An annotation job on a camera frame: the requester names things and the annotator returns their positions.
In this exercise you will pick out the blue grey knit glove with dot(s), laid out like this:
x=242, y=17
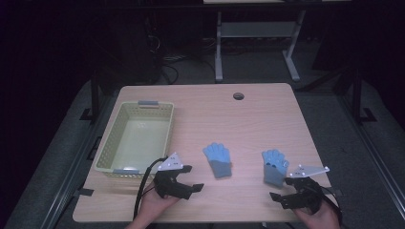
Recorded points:
x=218, y=159

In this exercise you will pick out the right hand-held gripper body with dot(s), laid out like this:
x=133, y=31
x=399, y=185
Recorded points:
x=307, y=197

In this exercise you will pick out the metal floor rail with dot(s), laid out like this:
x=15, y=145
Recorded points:
x=68, y=178
x=379, y=165

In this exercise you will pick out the black metal stand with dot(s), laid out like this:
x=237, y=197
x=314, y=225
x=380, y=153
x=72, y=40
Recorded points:
x=357, y=95
x=94, y=95

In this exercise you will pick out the blue grey dotted glove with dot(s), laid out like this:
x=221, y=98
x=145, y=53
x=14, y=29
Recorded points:
x=273, y=165

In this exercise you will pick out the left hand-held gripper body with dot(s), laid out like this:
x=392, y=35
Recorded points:
x=168, y=186

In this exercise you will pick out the white metal desk frame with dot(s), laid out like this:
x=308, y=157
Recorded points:
x=254, y=30

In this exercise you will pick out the person's left hand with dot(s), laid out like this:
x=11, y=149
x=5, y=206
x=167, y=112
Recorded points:
x=153, y=206

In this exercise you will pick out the cream plastic basket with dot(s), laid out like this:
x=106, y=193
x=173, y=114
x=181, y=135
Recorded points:
x=140, y=143

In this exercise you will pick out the person's right hand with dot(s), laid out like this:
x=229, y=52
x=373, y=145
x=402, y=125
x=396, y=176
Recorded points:
x=318, y=221

